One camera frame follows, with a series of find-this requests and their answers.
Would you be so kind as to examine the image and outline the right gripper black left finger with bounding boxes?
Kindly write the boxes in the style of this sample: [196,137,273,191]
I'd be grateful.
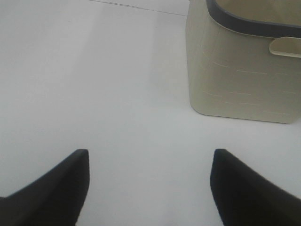
[0,149,90,226]

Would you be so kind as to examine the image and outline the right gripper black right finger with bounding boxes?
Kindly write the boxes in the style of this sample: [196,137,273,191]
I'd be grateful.
[210,149,301,226]

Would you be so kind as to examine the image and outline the beige basket with grey rim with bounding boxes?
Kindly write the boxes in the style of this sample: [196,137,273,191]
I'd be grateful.
[185,0,301,123]

